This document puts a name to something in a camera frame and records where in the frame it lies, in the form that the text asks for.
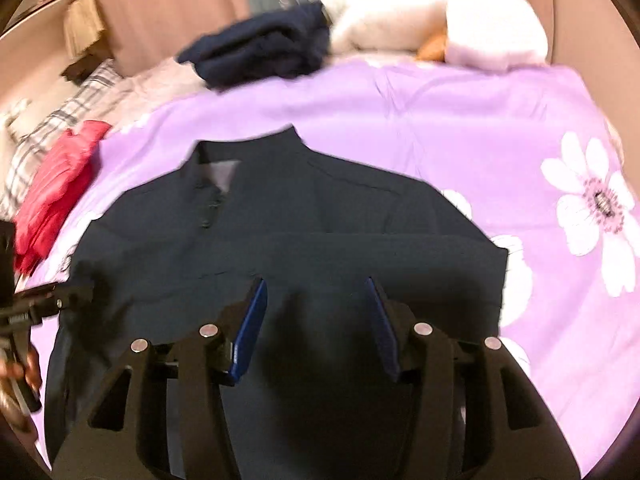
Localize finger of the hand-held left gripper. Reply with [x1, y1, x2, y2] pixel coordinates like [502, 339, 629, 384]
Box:
[9, 282, 96, 332]

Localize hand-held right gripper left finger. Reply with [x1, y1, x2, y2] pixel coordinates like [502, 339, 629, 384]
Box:
[50, 277, 271, 480]

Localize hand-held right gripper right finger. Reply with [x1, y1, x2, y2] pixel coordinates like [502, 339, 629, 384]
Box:
[365, 276, 583, 480]

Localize folded navy clothes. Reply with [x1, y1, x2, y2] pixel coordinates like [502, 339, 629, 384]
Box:
[176, 1, 333, 91]

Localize person's left hand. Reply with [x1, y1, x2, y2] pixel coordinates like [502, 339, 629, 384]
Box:
[0, 345, 45, 433]

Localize red down jacket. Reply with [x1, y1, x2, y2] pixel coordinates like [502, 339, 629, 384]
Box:
[12, 120, 113, 277]

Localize grey plaid pillow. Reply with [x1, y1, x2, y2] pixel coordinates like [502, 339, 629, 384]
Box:
[0, 57, 126, 221]

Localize dark brown cloth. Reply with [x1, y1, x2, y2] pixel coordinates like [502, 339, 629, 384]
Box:
[61, 51, 115, 86]

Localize purple floral blanket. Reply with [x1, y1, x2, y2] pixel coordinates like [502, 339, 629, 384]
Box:
[15, 55, 640, 476]

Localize beige pleated curtain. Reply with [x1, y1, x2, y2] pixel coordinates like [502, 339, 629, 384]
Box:
[62, 0, 108, 61]

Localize white plush toy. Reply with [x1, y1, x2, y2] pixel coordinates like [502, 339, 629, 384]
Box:
[320, 0, 548, 71]

